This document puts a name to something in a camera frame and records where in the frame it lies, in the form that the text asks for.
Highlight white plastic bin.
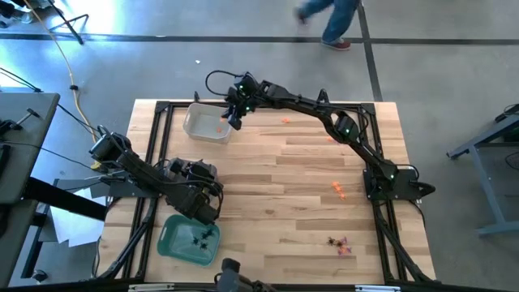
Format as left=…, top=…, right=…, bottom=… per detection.
left=182, top=101, right=233, bottom=146

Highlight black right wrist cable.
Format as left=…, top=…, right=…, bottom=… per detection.
left=204, top=69, right=244, bottom=98

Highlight long yellow cable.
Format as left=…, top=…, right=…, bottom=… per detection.
left=22, top=0, right=102, bottom=170

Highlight black aluminium table frame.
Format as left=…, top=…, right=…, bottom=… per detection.
left=97, top=88, right=438, bottom=285

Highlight person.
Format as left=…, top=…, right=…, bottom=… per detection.
left=292, top=0, right=362, bottom=52

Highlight black tripod stand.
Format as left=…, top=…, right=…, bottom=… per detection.
left=46, top=0, right=91, bottom=46

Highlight grey-blue metal table frame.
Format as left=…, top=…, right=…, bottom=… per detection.
left=445, top=103, right=519, bottom=237

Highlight white paper sheets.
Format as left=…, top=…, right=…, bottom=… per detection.
left=49, top=187, right=109, bottom=249

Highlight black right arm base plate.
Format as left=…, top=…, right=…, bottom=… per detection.
left=362, top=165, right=437, bottom=203

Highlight teal plastic bin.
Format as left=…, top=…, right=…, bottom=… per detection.
left=156, top=213, right=222, bottom=268

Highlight dark desk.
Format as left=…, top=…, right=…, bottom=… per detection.
left=0, top=92, right=62, bottom=206

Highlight black support beam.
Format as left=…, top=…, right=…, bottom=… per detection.
left=22, top=176, right=109, bottom=223

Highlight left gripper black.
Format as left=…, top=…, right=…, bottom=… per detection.
left=174, top=186, right=222, bottom=226

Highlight black clamp tool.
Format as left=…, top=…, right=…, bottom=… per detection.
left=0, top=107, right=42, bottom=137

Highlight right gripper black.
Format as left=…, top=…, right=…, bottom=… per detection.
left=221, top=73, right=260, bottom=131

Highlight black table-level camera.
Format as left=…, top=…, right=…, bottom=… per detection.
left=214, top=257, right=281, bottom=292

